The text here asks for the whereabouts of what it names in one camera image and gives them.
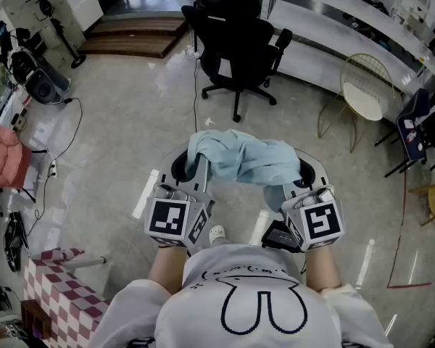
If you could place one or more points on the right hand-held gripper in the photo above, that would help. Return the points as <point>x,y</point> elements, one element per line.
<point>320,225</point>

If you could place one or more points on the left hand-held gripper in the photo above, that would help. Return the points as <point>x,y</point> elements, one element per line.
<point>166,221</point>

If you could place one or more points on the light blue clothes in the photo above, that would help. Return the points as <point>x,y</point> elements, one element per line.
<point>239,158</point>

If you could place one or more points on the black office chair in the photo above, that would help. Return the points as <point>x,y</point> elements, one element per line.
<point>232,42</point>

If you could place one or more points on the person's left forearm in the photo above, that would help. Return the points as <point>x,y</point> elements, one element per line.
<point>166,270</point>

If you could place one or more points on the person's right forearm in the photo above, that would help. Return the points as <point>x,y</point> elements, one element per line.
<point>320,267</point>

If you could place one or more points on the black small monitor device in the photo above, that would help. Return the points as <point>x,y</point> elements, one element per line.
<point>277,236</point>

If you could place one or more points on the person's white clog shoe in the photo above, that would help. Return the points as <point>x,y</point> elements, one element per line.
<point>216,234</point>

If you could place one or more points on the white power strip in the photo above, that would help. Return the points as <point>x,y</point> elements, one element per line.
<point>53,169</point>

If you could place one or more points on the wooden step platform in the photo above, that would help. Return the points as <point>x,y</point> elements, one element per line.
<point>130,38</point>

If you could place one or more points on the person's white printed t-shirt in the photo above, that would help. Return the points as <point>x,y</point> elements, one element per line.
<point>239,321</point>

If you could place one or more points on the black coat stand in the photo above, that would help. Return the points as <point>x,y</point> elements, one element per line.
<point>78,61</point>

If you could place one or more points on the black round backpack device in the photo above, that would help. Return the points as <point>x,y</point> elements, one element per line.
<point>41,87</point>

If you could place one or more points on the pink white checkered box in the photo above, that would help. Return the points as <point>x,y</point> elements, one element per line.
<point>65,296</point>

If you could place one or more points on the small white box device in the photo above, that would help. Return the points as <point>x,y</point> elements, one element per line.
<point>18,122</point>

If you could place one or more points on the pink padded jacket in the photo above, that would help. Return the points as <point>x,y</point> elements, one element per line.
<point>3,154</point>

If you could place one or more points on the black handheld device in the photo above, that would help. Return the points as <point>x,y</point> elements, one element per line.
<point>15,241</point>

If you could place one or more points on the white cabinet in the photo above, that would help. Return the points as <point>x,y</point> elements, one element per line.
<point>81,6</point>

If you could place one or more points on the dark wooden cubby shelf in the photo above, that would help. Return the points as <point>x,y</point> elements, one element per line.
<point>34,321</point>

